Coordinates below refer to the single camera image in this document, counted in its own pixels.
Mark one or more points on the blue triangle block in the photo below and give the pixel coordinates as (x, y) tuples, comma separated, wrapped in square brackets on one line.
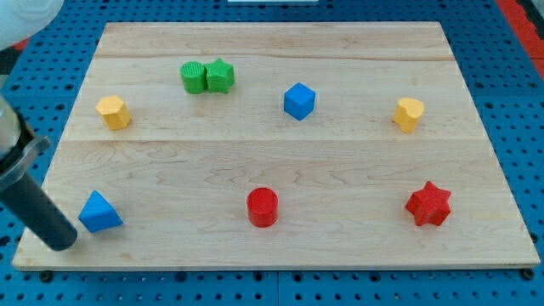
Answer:
[(98, 214)]

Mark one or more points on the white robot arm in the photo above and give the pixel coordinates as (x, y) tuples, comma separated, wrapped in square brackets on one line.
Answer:
[(20, 19)]

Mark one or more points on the red cylinder block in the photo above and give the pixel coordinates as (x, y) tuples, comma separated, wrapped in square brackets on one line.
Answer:
[(262, 207)]

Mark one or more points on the blue cube block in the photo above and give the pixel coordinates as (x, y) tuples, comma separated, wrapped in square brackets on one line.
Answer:
[(299, 101)]

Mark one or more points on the wooden board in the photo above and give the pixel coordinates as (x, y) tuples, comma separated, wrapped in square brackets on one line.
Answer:
[(180, 173)]

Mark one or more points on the green star block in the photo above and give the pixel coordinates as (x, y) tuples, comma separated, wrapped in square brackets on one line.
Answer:
[(220, 76)]

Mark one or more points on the green cylinder block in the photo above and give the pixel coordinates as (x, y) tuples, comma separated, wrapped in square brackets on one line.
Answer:
[(194, 77)]

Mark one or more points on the yellow heart block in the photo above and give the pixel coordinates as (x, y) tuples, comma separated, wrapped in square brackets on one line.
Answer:
[(408, 113)]

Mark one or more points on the yellow hexagon block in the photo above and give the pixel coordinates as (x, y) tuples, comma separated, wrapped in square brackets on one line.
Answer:
[(114, 112)]

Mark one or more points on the red star block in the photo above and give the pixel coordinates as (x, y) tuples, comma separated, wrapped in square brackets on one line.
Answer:
[(430, 205)]

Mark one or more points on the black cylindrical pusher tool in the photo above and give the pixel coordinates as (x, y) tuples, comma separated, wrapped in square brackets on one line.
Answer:
[(25, 198)]

